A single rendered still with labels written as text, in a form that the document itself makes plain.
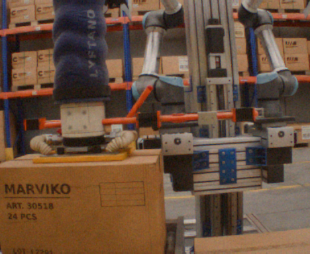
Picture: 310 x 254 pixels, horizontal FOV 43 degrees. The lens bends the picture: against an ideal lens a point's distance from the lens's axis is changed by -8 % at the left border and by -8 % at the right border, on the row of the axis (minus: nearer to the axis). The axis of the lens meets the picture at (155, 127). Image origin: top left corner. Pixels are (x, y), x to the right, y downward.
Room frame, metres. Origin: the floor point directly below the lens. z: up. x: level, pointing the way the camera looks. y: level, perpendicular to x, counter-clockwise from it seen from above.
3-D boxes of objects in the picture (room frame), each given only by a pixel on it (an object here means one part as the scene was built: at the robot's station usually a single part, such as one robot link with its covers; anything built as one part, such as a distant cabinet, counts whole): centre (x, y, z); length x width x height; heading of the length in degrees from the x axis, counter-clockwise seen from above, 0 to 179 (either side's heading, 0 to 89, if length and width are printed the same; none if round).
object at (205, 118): (1.54, -0.19, 1.07); 0.07 x 0.07 x 0.04; 86
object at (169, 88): (2.08, -0.08, 1.20); 0.13 x 0.12 x 0.14; 61
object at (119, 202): (1.57, 0.29, 0.75); 0.60 x 0.40 x 0.40; 86
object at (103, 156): (1.48, 0.28, 0.97); 0.34 x 0.10 x 0.05; 86
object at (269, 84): (2.09, -0.59, 1.20); 0.13 x 0.12 x 0.14; 121
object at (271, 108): (2.08, -0.59, 1.09); 0.15 x 0.15 x 0.10
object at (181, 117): (1.68, 0.07, 1.08); 0.93 x 0.30 x 0.04; 86
